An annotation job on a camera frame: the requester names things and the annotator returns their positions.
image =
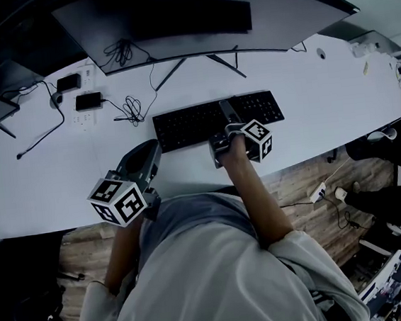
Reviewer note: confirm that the person's grey shirt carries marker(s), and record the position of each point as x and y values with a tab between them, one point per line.
206	280

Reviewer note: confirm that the black power adapter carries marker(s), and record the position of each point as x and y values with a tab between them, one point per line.
69	82
88	101

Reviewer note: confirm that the person's right forearm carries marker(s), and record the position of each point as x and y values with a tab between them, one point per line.
254	193

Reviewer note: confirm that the black keyboard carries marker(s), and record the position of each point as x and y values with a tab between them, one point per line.
189	125

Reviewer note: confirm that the round grey webcam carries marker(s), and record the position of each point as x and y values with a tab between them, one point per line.
57	99

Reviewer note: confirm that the small yellowish strip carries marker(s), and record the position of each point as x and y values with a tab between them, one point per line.
366	68

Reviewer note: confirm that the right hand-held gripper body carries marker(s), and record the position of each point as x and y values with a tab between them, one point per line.
259	139

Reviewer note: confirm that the person's left forearm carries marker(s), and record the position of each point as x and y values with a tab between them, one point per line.
123	257

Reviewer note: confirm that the white desk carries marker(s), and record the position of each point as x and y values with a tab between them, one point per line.
323	107

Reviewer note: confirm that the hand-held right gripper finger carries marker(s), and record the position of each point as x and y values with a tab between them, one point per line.
228	112

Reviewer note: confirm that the black office chair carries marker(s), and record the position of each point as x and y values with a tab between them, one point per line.
18	293
394	143

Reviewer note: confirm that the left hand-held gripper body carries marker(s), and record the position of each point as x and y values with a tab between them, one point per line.
119	200

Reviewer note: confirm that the black monitor stand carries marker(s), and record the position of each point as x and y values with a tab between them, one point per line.
173	73

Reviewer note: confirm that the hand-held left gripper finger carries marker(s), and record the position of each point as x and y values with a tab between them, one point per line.
156	153

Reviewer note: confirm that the grey monitor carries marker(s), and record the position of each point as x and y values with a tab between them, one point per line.
361	34

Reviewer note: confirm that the white floor power strip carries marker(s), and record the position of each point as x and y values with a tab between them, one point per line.
317	193

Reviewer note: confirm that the large black monitor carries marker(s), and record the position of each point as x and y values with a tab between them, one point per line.
178	19

